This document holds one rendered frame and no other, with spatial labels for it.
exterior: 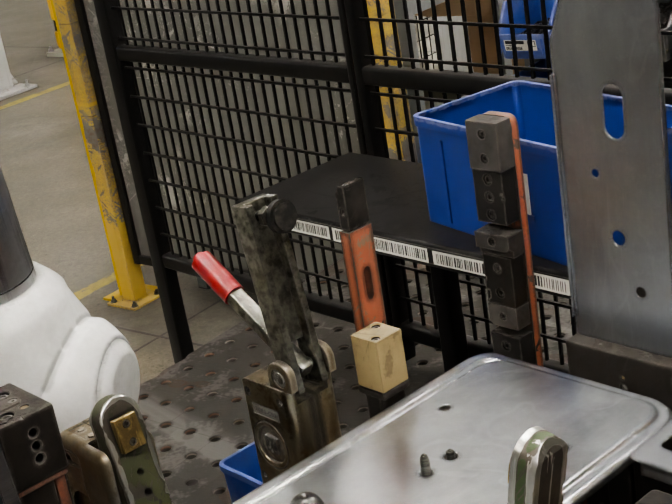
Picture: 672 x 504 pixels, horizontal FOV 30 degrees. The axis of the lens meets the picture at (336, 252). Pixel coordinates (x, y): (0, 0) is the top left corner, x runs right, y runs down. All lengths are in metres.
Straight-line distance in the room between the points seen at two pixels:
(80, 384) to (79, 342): 0.04
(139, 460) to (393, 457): 0.21
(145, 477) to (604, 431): 0.38
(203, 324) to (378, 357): 2.83
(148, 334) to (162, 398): 2.03
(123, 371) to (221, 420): 0.49
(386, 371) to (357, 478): 0.13
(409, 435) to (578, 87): 0.34
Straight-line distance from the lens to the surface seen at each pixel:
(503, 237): 1.28
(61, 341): 1.33
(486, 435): 1.08
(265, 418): 1.14
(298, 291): 1.09
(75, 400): 1.33
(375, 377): 1.14
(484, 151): 1.26
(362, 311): 1.16
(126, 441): 1.02
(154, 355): 3.81
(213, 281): 1.15
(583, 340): 1.23
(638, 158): 1.12
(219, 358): 2.02
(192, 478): 1.71
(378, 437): 1.10
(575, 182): 1.17
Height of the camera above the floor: 1.54
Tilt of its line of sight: 21 degrees down
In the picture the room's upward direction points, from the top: 9 degrees counter-clockwise
